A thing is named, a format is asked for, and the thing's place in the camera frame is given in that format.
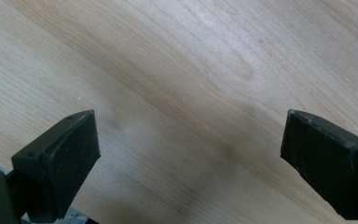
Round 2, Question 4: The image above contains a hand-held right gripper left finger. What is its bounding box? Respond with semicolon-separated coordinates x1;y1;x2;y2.
10;109;102;224

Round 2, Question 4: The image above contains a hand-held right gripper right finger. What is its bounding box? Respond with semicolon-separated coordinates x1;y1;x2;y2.
280;108;358;221

